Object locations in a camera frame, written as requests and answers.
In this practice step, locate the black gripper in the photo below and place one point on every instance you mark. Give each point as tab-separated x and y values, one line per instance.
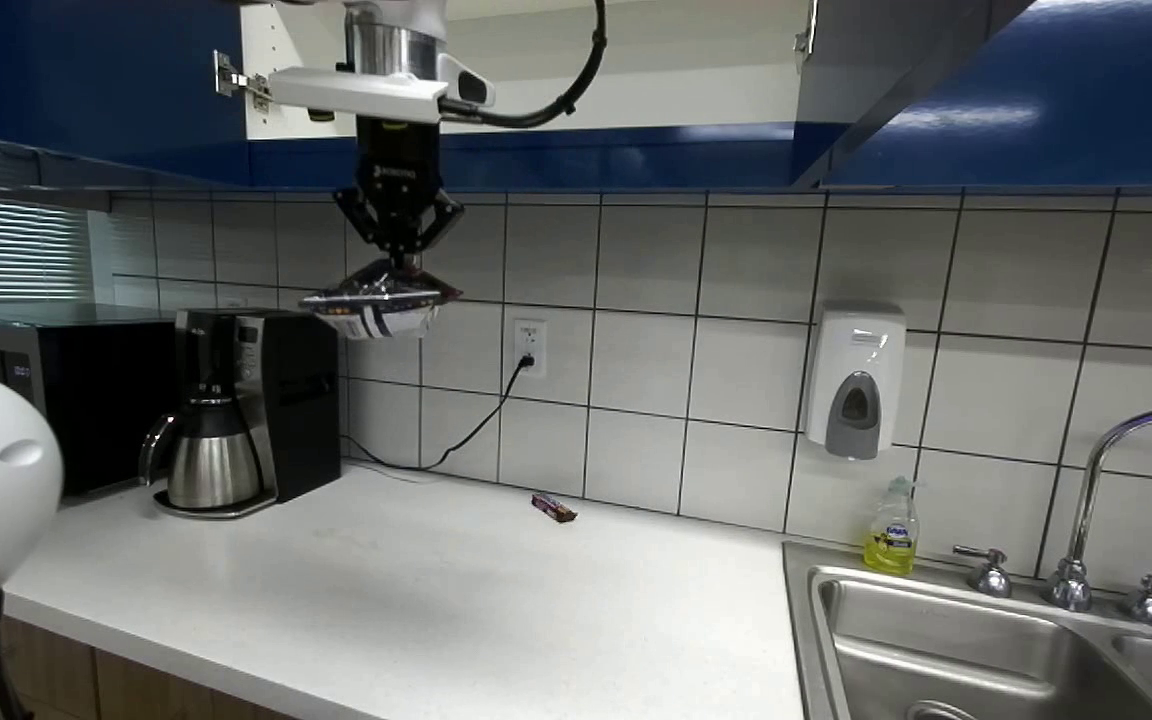
399	164

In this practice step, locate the dark snack chip packet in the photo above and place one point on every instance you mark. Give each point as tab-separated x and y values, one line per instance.
383	311

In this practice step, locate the blue cabinet door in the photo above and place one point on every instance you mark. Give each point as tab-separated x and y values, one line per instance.
896	64
69	82

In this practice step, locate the wooden base cabinet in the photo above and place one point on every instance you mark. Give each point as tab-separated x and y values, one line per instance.
81	681

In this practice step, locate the black steel coffee maker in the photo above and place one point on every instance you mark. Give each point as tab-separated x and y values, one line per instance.
289	400

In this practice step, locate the stainless steel coffee carafe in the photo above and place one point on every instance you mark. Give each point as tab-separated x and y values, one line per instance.
210	462

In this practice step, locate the small dark candy bar wrapper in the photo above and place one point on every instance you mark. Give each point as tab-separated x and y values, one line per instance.
554	509

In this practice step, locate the black microwave oven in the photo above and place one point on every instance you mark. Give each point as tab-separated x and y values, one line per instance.
99	400

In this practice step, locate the white window blinds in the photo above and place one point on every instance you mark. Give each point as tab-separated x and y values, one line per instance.
18	254

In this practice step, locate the yellow dish soap bottle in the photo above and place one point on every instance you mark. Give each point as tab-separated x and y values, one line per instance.
891	543

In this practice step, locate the stainless steel double sink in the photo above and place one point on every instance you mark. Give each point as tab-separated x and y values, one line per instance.
979	653

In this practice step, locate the chrome gooseneck faucet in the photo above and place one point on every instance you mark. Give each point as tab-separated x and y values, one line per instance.
1098	464

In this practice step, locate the white wrist camera mount plate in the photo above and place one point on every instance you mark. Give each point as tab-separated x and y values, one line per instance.
350	92

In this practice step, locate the white wall power outlet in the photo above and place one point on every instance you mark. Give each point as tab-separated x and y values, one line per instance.
535	342

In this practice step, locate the white wall soap dispenser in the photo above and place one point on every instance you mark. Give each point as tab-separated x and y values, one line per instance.
859	384

